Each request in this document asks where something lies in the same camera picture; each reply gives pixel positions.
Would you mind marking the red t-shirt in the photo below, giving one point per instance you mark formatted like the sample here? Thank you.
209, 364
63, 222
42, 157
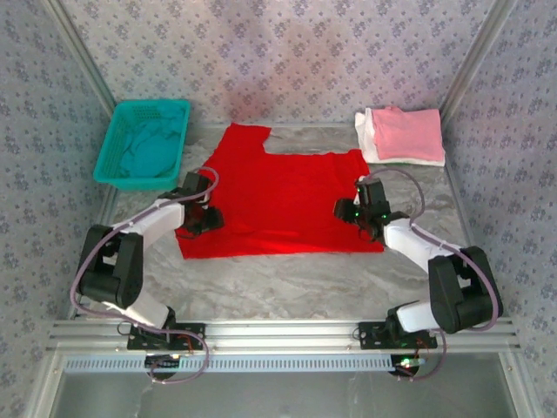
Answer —
283, 196

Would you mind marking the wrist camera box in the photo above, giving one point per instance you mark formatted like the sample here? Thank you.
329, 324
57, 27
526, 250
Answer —
370, 191
196, 184

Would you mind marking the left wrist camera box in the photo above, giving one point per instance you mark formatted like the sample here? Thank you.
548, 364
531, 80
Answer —
196, 184

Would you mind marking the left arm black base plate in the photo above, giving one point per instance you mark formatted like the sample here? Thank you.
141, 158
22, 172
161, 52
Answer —
196, 335

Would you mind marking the right black and white robot arm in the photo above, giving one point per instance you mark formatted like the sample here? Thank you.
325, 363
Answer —
413, 244

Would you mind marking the folded white t-shirt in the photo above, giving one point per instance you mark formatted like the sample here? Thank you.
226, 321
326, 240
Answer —
364, 139

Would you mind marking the folded pink t-shirt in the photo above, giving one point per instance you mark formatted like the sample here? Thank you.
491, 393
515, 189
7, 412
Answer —
409, 135

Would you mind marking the aluminium mounting rail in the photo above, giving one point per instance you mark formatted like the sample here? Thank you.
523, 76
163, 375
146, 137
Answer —
283, 335

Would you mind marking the teal plastic basket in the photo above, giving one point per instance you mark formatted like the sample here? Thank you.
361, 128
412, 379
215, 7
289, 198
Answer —
130, 185

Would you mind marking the teal t-shirt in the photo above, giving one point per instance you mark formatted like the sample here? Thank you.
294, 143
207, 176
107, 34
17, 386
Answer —
148, 152

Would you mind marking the aluminium frame post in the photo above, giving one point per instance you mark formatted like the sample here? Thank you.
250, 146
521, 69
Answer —
484, 43
79, 43

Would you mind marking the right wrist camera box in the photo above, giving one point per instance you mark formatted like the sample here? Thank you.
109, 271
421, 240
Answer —
370, 191

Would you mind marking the left black and white robot arm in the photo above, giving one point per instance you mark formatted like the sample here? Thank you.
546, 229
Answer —
161, 217

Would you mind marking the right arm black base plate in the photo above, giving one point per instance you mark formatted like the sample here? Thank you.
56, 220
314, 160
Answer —
370, 335

